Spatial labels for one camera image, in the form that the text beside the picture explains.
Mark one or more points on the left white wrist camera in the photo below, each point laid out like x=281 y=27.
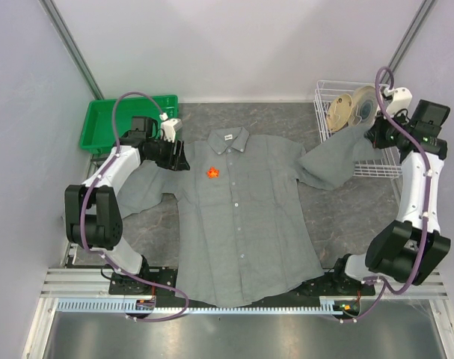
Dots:
x=169 y=127

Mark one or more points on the black box orange brooch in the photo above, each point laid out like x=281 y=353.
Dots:
x=97 y=160

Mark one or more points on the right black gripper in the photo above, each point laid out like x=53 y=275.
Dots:
x=375 y=134

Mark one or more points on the white wire basket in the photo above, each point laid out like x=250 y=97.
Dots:
x=326 y=92

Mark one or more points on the blue-white cable duct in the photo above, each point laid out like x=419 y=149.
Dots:
x=134 y=306

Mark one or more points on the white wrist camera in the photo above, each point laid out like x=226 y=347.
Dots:
x=397 y=99
x=169 y=127

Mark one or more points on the green plastic tray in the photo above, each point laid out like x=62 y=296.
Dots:
x=97 y=135

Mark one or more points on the beige plate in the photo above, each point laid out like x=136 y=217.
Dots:
x=339 y=112

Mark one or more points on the orange maple leaf brooch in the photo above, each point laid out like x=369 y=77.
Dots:
x=213 y=173

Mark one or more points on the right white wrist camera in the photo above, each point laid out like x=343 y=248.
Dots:
x=397 y=99

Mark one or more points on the beige bowl blue centre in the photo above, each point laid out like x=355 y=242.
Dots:
x=364 y=106

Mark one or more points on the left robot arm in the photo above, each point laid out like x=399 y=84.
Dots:
x=92 y=214

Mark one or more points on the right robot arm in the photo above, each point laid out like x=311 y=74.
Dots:
x=411 y=246

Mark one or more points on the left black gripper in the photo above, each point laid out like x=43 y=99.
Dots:
x=177 y=161

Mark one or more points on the grey button shirt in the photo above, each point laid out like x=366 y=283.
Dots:
x=243 y=236

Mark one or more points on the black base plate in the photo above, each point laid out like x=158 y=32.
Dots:
x=332 y=283

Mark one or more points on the aluminium frame rail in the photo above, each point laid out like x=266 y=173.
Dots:
x=418 y=324

